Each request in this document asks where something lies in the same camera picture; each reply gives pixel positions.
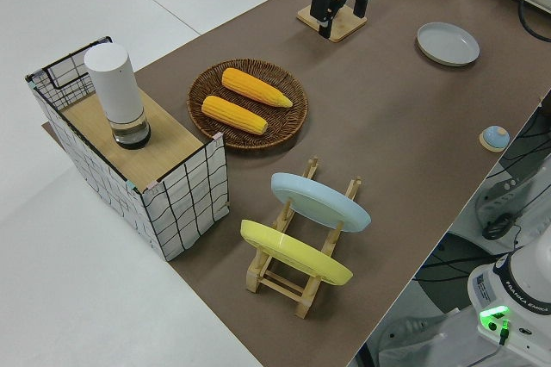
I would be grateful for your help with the gray round plate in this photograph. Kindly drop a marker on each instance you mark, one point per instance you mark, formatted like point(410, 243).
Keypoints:
point(447, 41)

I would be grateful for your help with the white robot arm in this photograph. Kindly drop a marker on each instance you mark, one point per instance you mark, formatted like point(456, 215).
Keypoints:
point(534, 263)

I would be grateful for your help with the light blue plate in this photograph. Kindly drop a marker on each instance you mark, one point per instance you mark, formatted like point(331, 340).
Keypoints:
point(318, 203)

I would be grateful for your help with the yellow plate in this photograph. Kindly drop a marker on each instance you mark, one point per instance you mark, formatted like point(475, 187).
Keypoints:
point(292, 250)

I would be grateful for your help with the light wooden square coaster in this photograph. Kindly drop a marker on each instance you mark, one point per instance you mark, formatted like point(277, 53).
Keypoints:
point(346, 24)

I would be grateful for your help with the yellow corn cob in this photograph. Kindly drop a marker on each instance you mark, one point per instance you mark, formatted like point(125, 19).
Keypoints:
point(254, 87)
point(234, 115)

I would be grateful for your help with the brown wicker basket tray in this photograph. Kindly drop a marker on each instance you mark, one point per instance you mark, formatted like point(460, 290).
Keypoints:
point(284, 126)

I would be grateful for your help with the brown table mat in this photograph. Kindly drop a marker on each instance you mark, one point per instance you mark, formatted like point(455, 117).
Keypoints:
point(387, 147)

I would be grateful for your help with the blue bell wooden base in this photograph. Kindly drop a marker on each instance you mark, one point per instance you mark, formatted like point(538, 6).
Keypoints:
point(495, 138)

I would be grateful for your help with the wooden shelf board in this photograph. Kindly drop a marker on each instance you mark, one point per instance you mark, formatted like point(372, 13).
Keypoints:
point(163, 138)

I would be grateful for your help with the white cylinder clear base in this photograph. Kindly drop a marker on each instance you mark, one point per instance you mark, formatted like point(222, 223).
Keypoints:
point(114, 82)

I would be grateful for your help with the white grid storage box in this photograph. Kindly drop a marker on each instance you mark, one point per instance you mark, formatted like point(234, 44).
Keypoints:
point(185, 207)

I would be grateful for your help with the wooden dish rack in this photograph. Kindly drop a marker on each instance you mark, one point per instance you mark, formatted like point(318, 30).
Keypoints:
point(255, 278)

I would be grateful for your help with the dark gray robot pedestal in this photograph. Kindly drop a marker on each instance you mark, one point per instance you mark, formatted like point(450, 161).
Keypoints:
point(452, 263)

